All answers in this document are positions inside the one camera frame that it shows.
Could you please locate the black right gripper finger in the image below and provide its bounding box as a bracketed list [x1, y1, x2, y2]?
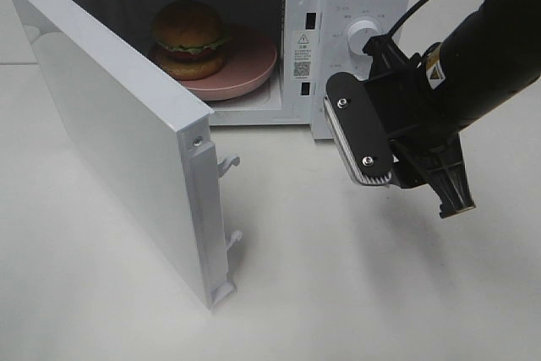
[423, 134, 476, 218]
[363, 35, 417, 80]

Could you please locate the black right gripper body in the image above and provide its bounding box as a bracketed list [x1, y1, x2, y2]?
[368, 54, 459, 189]

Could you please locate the pink round plate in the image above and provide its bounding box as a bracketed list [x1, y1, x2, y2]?
[147, 25, 278, 102]

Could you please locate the burger with lettuce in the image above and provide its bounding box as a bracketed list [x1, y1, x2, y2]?
[151, 0, 231, 81]

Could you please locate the white microwave door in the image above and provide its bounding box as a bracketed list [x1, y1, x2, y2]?
[13, 0, 242, 307]

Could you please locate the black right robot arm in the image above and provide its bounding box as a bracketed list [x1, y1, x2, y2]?
[359, 0, 540, 218]

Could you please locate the white upper power knob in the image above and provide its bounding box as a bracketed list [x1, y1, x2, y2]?
[347, 19, 380, 55]

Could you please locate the white warning label sticker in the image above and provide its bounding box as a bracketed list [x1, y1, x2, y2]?
[292, 30, 316, 79]

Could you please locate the glass microwave turntable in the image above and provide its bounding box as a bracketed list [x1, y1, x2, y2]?
[207, 81, 271, 107]

